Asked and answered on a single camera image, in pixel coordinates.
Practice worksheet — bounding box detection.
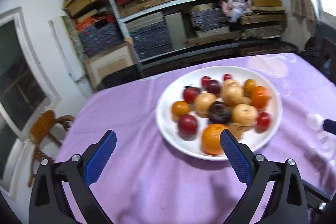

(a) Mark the red cherry tomato front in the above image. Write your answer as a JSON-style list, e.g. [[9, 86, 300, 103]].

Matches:
[[256, 112, 272, 131]]

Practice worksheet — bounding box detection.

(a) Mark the small orange tangerine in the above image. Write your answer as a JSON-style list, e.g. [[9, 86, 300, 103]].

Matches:
[[251, 86, 270, 110]]

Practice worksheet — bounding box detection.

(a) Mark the pale yellow loquat back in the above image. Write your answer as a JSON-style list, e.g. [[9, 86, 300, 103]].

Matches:
[[231, 104, 258, 127]]

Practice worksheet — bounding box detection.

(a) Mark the small yellow orange fruit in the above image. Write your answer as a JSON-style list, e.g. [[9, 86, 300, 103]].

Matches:
[[243, 79, 257, 97]]

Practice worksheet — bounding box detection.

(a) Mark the large orange tangerine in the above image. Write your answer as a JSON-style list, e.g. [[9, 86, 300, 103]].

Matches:
[[201, 123, 228, 156]]

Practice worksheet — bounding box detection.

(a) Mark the striped pepino melon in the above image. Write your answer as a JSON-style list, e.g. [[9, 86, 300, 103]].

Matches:
[[222, 85, 251, 107]]

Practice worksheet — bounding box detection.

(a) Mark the small red cherry tomato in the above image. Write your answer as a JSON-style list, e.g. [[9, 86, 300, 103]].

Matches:
[[223, 73, 232, 81]]

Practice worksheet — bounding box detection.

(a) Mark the small dark red plum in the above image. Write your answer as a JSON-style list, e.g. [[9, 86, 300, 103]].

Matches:
[[206, 80, 221, 97]]

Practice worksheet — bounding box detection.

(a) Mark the large dark red plum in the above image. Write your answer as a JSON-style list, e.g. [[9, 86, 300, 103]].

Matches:
[[178, 114, 198, 137]]

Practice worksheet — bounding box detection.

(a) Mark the large yellow pear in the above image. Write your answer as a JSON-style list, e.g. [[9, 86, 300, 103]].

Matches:
[[194, 93, 217, 118]]

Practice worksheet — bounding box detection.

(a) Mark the red cherry tomato back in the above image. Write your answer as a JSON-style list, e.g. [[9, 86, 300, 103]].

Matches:
[[201, 76, 211, 89]]

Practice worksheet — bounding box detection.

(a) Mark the orange round persimmon fruit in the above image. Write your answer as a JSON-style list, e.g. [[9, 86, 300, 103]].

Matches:
[[171, 101, 191, 119]]

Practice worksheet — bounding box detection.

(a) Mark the pale yellow spotted loquat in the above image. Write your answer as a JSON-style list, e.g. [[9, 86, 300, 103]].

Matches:
[[223, 79, 240, 88]]

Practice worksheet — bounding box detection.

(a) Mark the dark wooden chair right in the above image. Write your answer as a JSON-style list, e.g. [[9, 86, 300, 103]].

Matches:
[[318, 37, 335, 83]]

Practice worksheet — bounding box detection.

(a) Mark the wooden chair left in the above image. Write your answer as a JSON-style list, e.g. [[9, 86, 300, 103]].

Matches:
[[27, 110, 75, 188]]

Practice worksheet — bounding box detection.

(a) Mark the window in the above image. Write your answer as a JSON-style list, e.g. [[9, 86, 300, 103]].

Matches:
[[1, 7, 60, 200]]

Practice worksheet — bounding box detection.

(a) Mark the white oval plate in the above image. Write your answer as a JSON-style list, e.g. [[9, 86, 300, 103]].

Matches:
[[155, 65, 282, 161]]

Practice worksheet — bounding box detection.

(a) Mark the pink crumpled cloth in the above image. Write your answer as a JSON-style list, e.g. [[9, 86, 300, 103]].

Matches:
[[220, 0, 253, 23]]

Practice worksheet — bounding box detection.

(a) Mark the cardboard framed picture box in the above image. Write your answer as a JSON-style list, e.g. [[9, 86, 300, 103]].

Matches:
[[84, 38, 138, 89]]

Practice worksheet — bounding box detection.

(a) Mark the metal storage shelf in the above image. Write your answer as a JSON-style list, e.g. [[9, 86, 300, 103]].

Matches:
[[108, 0, 287, 73]]

